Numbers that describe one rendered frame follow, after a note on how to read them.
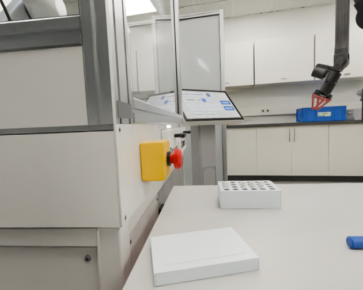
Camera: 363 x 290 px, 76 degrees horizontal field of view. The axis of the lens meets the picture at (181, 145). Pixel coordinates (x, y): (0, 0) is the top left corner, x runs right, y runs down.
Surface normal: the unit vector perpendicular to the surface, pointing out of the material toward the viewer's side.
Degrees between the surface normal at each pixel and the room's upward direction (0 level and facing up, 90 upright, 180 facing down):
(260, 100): 90
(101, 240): 90
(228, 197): 90
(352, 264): 0
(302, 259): 0
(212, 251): 0
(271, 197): 90
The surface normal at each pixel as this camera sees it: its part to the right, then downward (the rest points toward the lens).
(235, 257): -0.04, -0.99
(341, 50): -0.63, 0.09
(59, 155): -0.10, 0.09
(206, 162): 0.52, 0.05
